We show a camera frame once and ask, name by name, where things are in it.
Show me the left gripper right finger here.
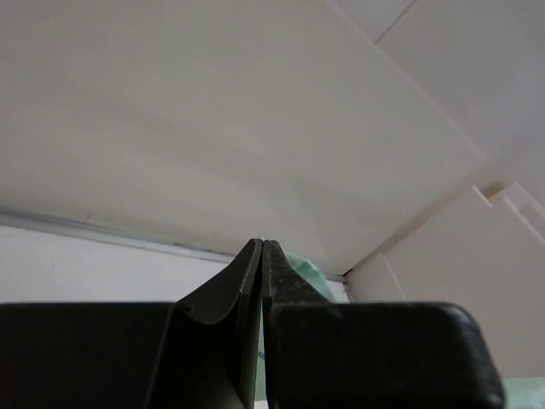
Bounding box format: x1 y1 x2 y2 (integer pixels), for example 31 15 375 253
261 240 508 409

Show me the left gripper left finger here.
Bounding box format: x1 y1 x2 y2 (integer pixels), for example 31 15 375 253
1 239 263 408

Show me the green cartoon print cloth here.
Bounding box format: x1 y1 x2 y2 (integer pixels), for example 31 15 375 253
255 236 545 409

